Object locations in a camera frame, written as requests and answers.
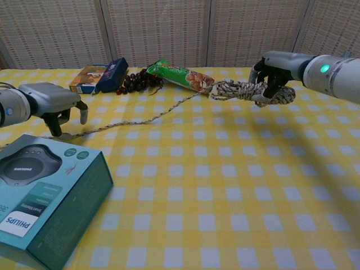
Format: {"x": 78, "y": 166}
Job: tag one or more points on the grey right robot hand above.
{"x": 284, "y": 63}

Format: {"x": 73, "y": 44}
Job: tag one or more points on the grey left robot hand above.
{"x": 50, "y": 97}

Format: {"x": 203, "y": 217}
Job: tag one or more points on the dark blue carton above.
{"x": 112, "y": 74}

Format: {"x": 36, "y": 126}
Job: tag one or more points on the yellow checkered tablecloth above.
{"x": 197, "y": 197}

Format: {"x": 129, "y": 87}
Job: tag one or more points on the woven folding screen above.
{"x": 157, "y": 28}

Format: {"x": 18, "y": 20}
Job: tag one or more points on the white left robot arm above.
{"x": 11, "y": 109}

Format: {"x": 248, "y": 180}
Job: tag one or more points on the green snack bag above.
{"x": 182, "y": 77}

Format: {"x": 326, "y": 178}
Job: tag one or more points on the teal Philips product box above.
{"x": 56, "y": 197}

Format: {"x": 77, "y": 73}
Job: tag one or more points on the flat orange picture box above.
{"x": 84, "y": 78}

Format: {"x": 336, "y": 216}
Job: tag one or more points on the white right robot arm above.
{"x": 337, "y": 76}

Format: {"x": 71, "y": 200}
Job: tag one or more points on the dark red grape bunch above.
{"x": 135, "y": 81}

